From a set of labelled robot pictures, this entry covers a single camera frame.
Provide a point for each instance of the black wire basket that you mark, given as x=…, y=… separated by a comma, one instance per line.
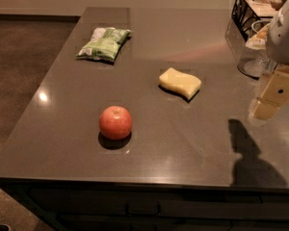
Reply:
x=245, y=12

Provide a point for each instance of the dark cabinet drawer handle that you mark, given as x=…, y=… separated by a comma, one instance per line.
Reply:
x=142, y=209

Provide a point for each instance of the red apple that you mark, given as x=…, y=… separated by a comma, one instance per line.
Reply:
x=115, y=123

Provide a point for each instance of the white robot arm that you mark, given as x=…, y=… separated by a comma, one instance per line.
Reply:
x=277, y=45

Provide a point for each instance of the green white snack bag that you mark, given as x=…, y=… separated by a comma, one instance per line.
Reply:
x=104, y=44

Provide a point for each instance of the clear glass jar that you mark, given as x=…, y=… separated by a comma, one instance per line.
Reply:
x=254, y=60

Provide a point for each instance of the yellow sponge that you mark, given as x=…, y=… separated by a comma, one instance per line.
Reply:
x=179, y=82

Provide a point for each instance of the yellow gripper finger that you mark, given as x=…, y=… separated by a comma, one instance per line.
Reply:
x=272, y=94

